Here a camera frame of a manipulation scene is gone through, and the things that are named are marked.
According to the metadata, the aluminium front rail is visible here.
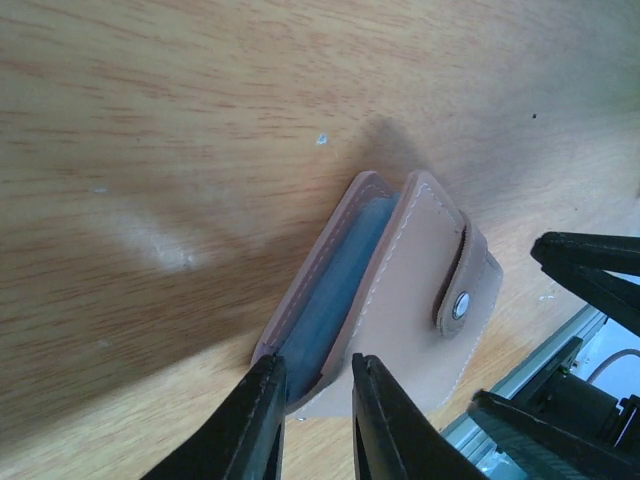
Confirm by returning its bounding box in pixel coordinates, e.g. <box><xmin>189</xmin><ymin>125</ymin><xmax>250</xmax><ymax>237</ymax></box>
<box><xmin>439</xmin><ymin>304</ymin><xmax>640</xmax><ymax>480</ymax></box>

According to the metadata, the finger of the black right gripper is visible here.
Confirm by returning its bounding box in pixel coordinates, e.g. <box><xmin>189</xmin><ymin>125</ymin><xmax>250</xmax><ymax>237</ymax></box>
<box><xmin>472</xmin><ymin>390</ymin><xmax>639</xmax><ymax>479</ymax></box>
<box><xmin>531</xmin><ymin>232</ymin><xmax>639</xmax><ymax>335</ymax></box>

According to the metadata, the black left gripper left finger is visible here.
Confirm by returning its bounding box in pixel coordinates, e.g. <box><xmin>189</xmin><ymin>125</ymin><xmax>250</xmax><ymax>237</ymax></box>
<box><xmin>144</xmin><ymin>355</ymin><xmax>286</xmax><ymax>479</ymax></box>

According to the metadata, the pink leather card holder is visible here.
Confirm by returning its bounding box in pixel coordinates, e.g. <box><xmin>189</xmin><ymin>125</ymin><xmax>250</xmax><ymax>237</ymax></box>
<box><xmin>254</xmin><ymin>171</ymin><xmax>503</xmax><ymax>419</ymax></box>

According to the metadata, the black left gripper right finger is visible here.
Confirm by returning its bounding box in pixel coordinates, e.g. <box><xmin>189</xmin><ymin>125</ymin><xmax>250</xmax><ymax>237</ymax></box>
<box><xmin>352</xmin><ymin>353</ymin><xmax>485</xmax><ymax>480</ymax></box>

